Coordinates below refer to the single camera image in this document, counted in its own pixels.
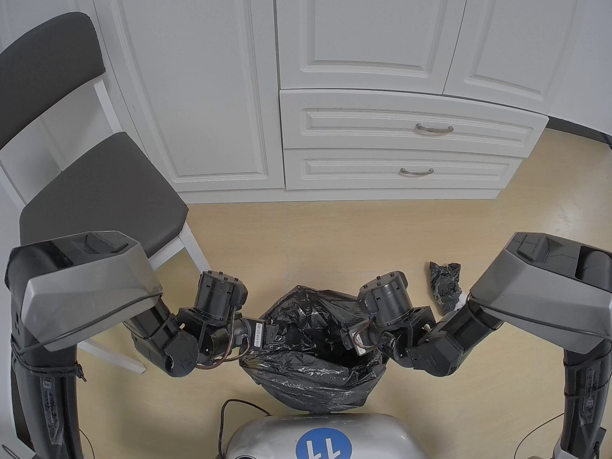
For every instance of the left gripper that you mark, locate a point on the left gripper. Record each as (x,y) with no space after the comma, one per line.
(258,335)

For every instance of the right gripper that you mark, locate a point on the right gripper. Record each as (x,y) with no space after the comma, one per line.
(358,340)

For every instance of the black plastic bag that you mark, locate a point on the black plastic bag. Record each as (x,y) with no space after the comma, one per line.
(311,376)

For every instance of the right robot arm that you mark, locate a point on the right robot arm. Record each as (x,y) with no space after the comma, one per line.
(535,285)

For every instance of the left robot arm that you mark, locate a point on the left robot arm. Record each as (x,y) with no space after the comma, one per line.
(81,285)

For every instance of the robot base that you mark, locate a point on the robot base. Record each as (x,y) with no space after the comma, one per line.
(382,435)

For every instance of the crumpled black plastic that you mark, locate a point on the crumpled black plastic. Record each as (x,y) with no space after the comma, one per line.
(444,280)

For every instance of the white chair with grey cushions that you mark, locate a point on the white chair with grey cushions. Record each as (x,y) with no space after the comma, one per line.
(95,199)

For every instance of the white wardrobe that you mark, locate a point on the white wardrobe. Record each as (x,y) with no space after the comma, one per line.
(363,41)

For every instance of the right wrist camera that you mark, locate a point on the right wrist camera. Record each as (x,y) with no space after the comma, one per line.
(367,300)

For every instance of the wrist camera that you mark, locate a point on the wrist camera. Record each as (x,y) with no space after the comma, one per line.
(240,297)
(367,300)

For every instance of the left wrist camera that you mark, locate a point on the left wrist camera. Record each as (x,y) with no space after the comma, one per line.
(240,297)

